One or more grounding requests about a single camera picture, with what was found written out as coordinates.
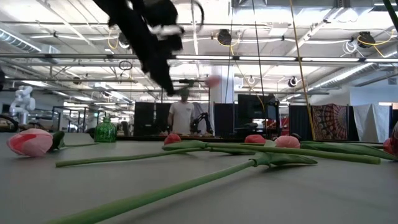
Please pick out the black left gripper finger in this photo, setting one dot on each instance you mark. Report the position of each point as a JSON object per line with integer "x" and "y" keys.
{"x": 164, "y": 71}

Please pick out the pink artificial tulip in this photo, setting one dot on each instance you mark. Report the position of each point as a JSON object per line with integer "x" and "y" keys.
{"x": 287, "y": 141}
{"x": 29, "y": 142}
{"x": 213, "y": 81}

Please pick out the red artificial tulip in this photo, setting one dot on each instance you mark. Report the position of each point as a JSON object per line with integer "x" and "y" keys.
{"x": 172, "y": 139}
{"x": 387, "y": 146}
{"x": 255, "y": 139}

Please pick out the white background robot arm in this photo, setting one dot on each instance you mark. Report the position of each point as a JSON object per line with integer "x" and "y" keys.
{"x": 23, "y": 102}

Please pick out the black background robot arm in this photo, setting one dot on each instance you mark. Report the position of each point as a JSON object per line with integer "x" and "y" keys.
{"x": 203, "y": 115}

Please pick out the green glass vase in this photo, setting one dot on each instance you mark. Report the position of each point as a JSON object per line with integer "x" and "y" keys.
{"x": 105, "y": 132}

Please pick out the person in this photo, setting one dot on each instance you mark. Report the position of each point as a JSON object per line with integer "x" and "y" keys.
{"x": 181, "y": 116}

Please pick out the black partition panel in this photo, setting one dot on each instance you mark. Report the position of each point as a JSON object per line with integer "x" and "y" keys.
{"x": 143, "y": 118}
{"x": 298, "y": 123}
{"x": 224, "y": 119}

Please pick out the overhead beam with light strips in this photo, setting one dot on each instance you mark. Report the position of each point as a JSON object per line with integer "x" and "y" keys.
{"x": 77, "y": 56}

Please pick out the black monitor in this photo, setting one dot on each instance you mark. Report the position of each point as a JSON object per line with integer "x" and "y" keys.
{"x": 253, "y": 105}

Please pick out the red patterned tapestry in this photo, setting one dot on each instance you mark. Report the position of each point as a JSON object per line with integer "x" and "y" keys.
{"x": 329, "y": 121}

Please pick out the white hanging cloth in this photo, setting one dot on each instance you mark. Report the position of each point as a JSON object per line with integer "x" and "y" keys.
{"x": 371, "y": 123}

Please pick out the black metal gantry frame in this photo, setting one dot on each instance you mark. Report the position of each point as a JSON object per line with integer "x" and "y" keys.
{"x": 192, "y": 81}

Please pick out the black aluminium table frame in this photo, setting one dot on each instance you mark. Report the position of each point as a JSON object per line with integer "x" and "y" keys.
{"x": 140, "y": 138}

